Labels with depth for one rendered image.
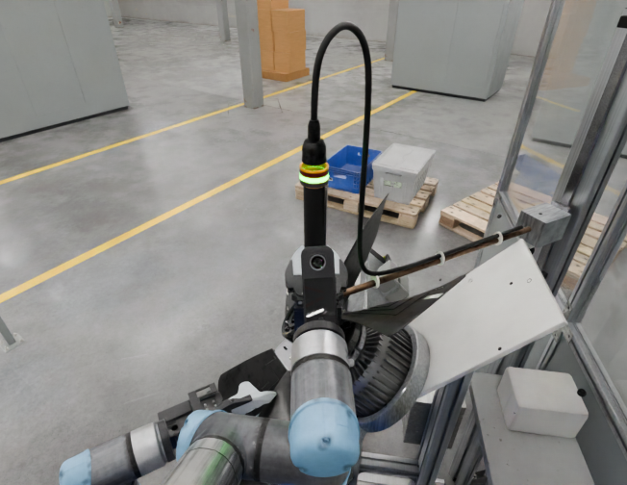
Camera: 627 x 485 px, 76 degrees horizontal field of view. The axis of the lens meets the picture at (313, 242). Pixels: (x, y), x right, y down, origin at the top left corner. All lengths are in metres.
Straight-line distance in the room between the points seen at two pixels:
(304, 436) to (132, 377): 2.13
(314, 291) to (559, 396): 0.84
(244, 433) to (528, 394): 0.83
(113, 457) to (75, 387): 1.84
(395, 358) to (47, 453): 1.88
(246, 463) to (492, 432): 0.82
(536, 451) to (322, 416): 0.88
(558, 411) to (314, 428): 0.86
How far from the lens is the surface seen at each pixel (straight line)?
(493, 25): 7.59
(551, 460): 1.27
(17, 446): 2.54
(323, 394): 0.47
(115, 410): 2.44
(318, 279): 0.54
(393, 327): 0.63
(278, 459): 0.55
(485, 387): 1.33
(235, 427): 0.57
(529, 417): 1.22
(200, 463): 0.50
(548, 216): 1.08
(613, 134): 1.08
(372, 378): 0.91
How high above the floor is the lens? 1.86
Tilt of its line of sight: 34 degrees down
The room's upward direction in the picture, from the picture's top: straight up
